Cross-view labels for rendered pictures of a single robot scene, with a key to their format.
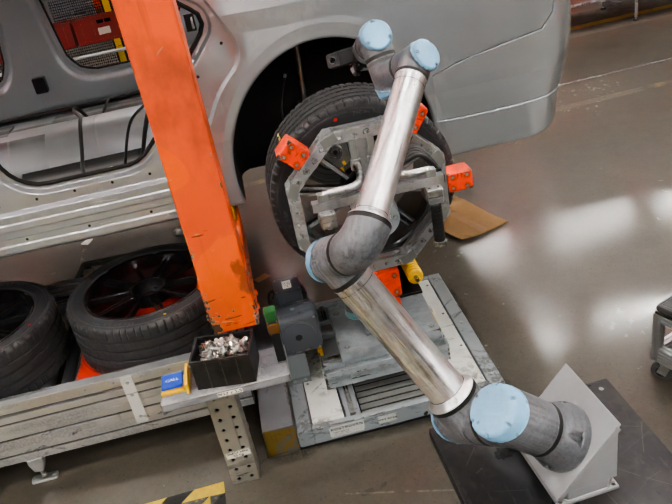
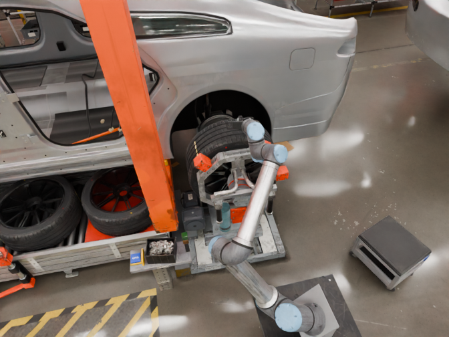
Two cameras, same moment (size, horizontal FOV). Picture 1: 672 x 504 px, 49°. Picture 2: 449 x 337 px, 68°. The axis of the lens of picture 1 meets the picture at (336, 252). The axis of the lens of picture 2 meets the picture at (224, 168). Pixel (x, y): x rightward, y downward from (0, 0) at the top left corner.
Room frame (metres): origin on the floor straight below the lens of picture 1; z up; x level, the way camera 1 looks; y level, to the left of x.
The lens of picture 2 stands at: (0.73, 0.03, 2.59)
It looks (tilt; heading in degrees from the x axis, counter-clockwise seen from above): 46 degrees down; 356
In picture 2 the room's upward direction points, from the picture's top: 3 degrees counter-clockwise
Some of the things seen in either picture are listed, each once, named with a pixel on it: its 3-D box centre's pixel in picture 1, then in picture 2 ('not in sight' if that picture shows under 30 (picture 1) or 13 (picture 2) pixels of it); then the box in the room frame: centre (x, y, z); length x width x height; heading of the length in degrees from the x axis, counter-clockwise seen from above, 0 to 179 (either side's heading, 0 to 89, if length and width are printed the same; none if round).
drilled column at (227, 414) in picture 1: (232, 429); (162, 271); (1.97, 0.47, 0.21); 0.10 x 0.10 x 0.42; 5
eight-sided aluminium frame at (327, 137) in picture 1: (368, 198); (237, 180); (2.25, -0.15, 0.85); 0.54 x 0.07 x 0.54; 95
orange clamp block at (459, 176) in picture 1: (456, 177); (280, 173); (2.29, -0.46, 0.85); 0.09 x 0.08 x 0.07; 95
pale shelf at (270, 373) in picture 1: (225, 377); (160, 256); (1.97, 0.44, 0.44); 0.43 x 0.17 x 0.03; 95
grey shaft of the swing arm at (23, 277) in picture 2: not in sight; (15, 269); (2.07, 1.56, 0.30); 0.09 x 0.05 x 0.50; 95
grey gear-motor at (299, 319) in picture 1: (295, 321); (192, 210); (2.49, 0.22, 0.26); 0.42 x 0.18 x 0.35; 5
